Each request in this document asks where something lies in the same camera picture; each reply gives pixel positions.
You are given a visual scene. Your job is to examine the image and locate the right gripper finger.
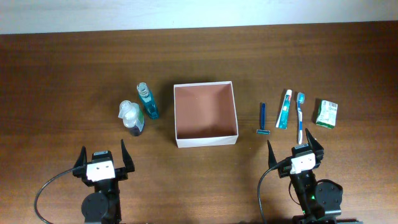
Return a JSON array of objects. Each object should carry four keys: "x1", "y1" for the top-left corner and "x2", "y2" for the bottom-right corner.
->
[
  {"x1": 305, "y1": 128, "x2": 323, "y2": 152},
  {"x1": 267, "y1": 141, "x2": 277, "y2": 170}
]

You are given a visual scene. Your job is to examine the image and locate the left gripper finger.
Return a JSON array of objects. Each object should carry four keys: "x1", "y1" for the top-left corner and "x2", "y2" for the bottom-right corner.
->
[
  {"x1": 121, "y1": 139, "x2": 135, "y2": 172},
  {"x1": 73, "y1": 146, "x2": 87, "y2": 170}
]

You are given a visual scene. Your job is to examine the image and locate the green white soap packet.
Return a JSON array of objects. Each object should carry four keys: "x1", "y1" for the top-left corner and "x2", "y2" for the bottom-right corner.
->
[{"x1": 315, "y1": 100, "x2": 338, "y2": 129}]

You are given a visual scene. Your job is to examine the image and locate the blue disposable razor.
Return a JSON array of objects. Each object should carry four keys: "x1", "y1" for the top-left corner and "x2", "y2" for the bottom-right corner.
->
[{"x1": 256, "y1": 102, "x2": 271, "y2": 135}]

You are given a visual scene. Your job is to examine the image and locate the white teal toothpaste tube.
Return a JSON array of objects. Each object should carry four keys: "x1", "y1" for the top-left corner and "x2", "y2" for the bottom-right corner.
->
[{"x1": 275, "y1": 90, "x2": 292, "y2": 129}]

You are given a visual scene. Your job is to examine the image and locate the clear purple sanitizer bottle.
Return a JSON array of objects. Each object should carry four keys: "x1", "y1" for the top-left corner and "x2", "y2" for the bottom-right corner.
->
[{"x1": 118, "y1": 100, "x2": 145, "y2": 136}]

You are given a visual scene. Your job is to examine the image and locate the blue white toothbrush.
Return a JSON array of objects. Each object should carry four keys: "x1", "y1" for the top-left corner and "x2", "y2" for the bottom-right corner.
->
[{"x1": 297, "y1": 92, "x2": 305, "y2": 144}]

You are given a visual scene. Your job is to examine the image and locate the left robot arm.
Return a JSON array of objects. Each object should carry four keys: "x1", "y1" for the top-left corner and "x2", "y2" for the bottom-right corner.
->
[{"x1": 73, "y1": 141, "x2": 135, "y2": 223}]

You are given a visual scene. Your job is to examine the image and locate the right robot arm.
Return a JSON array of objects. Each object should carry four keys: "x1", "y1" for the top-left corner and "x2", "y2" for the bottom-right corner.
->
[{"x1": 267, "y1": 130, "x2": 343, "y2": 223}]

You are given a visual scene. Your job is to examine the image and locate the white cardboard box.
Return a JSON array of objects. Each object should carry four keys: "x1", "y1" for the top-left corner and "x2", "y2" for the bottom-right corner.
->
[{"x1": 174, "y1": 81, "x2": 239, "y2": 148}]

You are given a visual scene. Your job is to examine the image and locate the right black cable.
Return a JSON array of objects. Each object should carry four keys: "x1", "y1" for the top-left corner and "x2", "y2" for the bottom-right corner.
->
[{"x1": 257, "y1": 157, "x2": 292, "y2": 224}]

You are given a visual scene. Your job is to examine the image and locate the black cable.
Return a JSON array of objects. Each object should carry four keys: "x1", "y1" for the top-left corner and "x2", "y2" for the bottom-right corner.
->
[
  {"x1": 34, "y1": 167, "x2": 85, "y2": 224},
  {"x1": 257, "y1": 157, "x2": 292, "y2": 224}
]

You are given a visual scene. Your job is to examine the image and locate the left black cable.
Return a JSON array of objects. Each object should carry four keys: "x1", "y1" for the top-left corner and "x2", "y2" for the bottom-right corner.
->
[{"x1": 34, "y1": 167, "x2": 85, "y2": 224}]

